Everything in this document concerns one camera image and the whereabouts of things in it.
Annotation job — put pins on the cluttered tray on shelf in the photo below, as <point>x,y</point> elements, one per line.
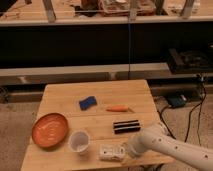
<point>122,7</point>

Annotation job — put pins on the black power adapter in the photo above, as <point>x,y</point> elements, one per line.
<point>175,101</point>

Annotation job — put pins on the clear plastic cup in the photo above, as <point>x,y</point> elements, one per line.
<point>79,142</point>

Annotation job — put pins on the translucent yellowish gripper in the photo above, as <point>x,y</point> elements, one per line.
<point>129,157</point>

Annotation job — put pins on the blue sponge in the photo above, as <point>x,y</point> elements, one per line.
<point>87,103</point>

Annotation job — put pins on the wooden table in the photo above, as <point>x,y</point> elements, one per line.
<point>65,98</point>

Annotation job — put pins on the black striped block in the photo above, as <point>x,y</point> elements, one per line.
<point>126,126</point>

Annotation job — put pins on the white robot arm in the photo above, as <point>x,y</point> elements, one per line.
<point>155,137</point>

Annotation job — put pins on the orange carrot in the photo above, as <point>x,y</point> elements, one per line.
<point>120,108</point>

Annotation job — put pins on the black equipment box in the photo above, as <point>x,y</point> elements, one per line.
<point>189,62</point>

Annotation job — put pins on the white plastic bottle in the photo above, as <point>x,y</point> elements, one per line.
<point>110,152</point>

